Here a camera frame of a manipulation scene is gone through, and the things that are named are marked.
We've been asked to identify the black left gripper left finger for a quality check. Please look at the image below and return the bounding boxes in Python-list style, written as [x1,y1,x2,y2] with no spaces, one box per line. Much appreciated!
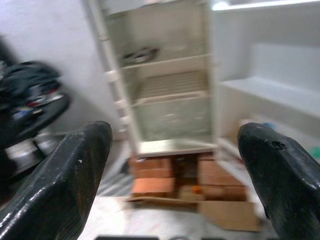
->
[0,120,113,240]

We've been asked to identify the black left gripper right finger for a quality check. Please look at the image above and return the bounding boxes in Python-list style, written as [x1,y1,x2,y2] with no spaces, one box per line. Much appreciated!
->
[236,122,320,240]

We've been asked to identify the white fridge door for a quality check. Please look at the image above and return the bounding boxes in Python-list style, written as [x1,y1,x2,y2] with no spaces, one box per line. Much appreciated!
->
[211,0,320,186]

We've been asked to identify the white open fridge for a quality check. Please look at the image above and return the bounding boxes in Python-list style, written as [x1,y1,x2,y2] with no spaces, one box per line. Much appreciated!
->
[86,0,221,158]

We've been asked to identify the grey striped floor mat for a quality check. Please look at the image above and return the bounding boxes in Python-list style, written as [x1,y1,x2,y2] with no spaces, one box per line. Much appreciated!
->
[96,149,135,198]

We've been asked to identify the red brick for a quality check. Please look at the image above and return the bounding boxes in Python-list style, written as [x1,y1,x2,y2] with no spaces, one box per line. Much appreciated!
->
[131,176,176,198]
[202,184,249,202]
[129,157,174,179]
[198,159,242,186]

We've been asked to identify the brown cardboard sheet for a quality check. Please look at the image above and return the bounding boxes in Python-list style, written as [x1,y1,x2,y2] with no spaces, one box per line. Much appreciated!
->
[127,196,263,233]

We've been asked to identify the clear crisper drawer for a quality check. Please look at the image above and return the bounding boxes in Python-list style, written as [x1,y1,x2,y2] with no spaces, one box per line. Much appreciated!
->
[131,96,213,143]

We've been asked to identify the metal bowl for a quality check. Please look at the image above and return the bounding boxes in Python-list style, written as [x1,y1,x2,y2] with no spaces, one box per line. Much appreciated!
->
[122,47,160,63]

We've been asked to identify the white wire fridge shelf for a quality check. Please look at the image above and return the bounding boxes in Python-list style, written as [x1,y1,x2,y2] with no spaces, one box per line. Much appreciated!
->
[136,71,207,99]

